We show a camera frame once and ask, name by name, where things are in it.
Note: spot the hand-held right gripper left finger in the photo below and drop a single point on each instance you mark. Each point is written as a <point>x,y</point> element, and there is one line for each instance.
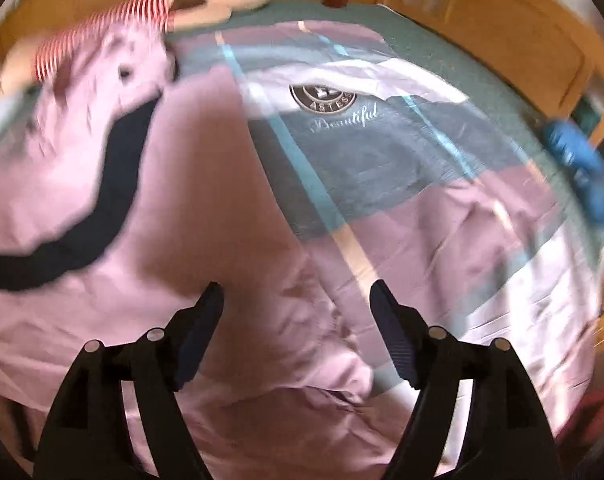
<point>198,330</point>

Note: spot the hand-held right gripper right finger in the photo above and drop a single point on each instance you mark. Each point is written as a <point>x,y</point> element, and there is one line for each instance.
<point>397,335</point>

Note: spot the pink jacket with dark trim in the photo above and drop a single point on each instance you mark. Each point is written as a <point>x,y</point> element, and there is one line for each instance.
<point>207,185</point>

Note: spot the printed patchwork bedsheet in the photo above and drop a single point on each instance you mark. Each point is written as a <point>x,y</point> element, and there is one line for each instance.
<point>371,160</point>

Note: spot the blue soft object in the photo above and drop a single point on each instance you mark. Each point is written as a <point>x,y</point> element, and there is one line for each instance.
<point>579,165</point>

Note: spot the plush toy in striped shirt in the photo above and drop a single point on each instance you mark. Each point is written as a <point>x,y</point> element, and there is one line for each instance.
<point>107,25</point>

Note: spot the small dark red object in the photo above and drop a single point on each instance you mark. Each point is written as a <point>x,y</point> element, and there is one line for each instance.
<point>335,2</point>

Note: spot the wooden bed frame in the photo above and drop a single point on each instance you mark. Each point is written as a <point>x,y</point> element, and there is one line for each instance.
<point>506,25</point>

